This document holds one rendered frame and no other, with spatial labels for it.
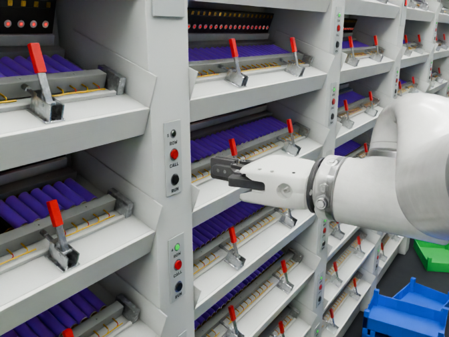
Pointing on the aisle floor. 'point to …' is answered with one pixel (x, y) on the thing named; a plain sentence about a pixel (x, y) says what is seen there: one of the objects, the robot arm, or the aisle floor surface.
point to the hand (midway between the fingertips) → (224, 168)
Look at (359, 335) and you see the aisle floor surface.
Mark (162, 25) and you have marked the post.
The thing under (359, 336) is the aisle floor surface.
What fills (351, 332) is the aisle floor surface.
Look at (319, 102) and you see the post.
